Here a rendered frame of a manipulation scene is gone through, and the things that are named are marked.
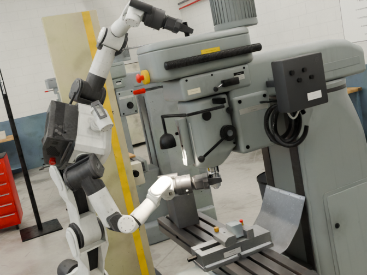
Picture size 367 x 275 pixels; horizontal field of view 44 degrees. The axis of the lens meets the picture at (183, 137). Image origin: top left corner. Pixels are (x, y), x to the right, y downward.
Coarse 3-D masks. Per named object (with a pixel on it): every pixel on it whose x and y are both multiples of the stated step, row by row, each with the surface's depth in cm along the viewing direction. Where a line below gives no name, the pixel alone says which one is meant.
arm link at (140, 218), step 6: (144, 204) 203; (150, 204) 202; (138, 210) 201; (144, 210) 201; (150, 210) 202; (132, 216) 200; (138, 216) 199; (144, 216) 200; (138, 222) 199; (144, 222) 202
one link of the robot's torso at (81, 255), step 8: (72, 232) 231; (104, 232) 242; (72, 240) 232; (104, 240) 245; (72, 248) 235; (88, 248) 238; (96, 248) 243; (104, 248) 243; (80, 256) 234; (88, 256) 242; (96, 256) 246; (104, 256) 244; (80, 264) 242; (88, 264) 238; (96, 264) 250; (104, 264) 245; (80, 272) 248; (88, 272) 239; (96, 272) 248
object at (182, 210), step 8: (168, 200) 256; (176, 200) 243; (184, 200) 244; (192, 200) 246; (168, 208) 262; (176, 208) 244; (184, 208) 245; (192, 208) 246; (176, 216) 244; (184, 216) 245; (192, 216) 247; (176, 224) 249; (184, 224) 246; (192, 224) 247
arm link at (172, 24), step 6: (156, 12) 191; (162, 12) 192; (156, 18) 191; (162, 18) 191; (168, 18) 191; (174, 18) 192; (156, 24) 192; (162, 24) 193; (168, 24) 192; (174, 24) 192; (180, 24) 190; (174, 30) 192
